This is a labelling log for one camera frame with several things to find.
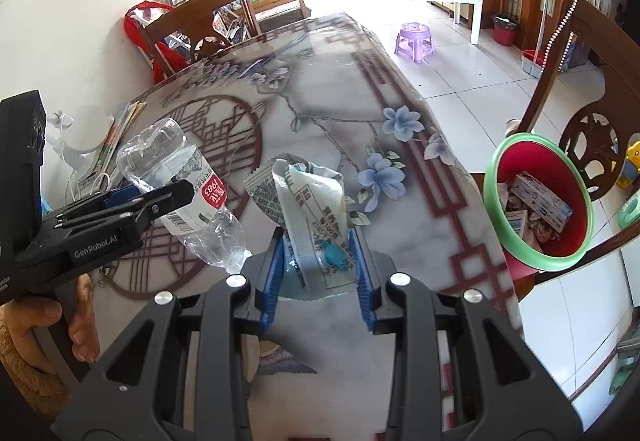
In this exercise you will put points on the blue white wrapper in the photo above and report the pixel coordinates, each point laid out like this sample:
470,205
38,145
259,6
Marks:
310,216

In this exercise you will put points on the yellow toy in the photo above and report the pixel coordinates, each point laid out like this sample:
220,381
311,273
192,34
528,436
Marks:
632,161

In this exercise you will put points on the small red waste basket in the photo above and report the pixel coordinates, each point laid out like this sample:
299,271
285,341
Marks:
505,33

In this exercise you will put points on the clear plastic bottle red label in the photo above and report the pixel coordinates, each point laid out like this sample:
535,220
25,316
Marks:
165,156

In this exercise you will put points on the red plastic bag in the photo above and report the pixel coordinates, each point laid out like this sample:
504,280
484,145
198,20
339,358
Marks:
135,28

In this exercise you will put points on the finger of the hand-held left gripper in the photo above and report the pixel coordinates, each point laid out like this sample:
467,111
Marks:
160,203
125,195

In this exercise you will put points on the person's left hand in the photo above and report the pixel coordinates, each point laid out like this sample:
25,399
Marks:
82,321

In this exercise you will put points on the red blue dustpan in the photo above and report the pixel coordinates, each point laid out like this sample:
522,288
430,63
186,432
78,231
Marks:
531,63

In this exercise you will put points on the person's left forearm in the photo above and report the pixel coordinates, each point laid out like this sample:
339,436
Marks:
25,371

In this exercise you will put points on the red bin green rim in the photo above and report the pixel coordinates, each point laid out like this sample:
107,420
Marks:
570,231

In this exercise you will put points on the carved wooden chair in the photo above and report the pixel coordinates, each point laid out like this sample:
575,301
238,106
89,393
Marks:
600,86

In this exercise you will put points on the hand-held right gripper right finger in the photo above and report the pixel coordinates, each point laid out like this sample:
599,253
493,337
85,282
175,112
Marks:
362,281

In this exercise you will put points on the wooden dining chair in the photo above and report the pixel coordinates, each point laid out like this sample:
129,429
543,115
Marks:
200,28

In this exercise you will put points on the green plastic toy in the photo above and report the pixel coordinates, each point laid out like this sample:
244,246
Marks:
631,211

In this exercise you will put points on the stout white blue carton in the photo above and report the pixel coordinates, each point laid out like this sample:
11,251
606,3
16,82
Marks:
537,196

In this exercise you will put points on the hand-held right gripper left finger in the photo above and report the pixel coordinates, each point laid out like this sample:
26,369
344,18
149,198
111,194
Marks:
272,281

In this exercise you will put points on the purple plastic stool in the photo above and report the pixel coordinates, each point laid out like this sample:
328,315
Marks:
414,36

